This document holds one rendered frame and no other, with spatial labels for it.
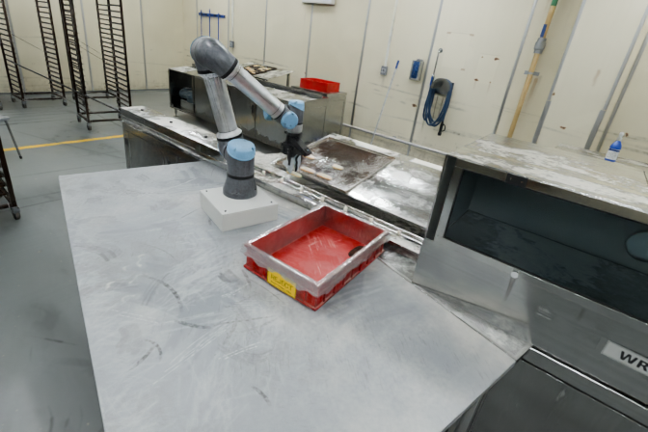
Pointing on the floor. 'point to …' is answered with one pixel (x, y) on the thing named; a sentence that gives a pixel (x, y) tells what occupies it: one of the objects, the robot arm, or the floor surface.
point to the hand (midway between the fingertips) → (294, 171)
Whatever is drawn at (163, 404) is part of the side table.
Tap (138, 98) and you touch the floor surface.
